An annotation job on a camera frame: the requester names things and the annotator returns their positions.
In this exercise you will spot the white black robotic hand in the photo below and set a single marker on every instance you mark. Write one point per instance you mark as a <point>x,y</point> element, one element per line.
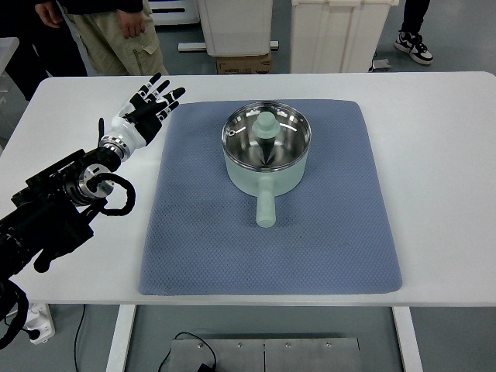
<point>142,117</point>

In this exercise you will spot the green pot with handle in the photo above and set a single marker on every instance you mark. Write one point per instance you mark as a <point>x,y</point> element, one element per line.
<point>265,186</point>

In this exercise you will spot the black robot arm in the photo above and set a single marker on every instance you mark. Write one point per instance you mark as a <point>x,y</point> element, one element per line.
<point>52,218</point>

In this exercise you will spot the person in beige trousers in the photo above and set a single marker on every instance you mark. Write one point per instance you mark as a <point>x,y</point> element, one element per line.
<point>119,36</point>

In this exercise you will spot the glass lid green knob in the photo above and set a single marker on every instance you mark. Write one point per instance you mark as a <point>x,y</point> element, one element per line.
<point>266,136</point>

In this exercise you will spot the cardboard box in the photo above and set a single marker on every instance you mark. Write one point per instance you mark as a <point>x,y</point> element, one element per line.
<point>259,64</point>

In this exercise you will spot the white plastic bin right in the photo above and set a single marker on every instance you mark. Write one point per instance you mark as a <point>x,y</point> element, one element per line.
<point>336,36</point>

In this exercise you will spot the white power strip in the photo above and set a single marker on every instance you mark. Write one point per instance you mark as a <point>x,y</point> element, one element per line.
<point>39,323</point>

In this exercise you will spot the blue quilted mat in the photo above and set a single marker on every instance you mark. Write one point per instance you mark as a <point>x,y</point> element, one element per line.
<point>328,235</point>

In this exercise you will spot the white table leg left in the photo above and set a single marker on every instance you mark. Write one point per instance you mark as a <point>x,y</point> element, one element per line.
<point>121,339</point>

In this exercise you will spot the white table leg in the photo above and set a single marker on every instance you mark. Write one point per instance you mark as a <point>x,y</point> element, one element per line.
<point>407,341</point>
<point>121,339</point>

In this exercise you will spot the black power adapter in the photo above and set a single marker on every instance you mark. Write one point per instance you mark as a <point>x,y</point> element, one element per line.
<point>206,368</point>

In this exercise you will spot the black white sneaker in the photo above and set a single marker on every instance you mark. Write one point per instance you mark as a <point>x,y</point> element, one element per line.
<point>412,44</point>

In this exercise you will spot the white table leg right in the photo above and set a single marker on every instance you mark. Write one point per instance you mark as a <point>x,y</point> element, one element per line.
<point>407,341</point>

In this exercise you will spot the metal base plate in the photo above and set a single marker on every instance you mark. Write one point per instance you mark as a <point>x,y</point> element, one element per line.
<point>276,354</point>

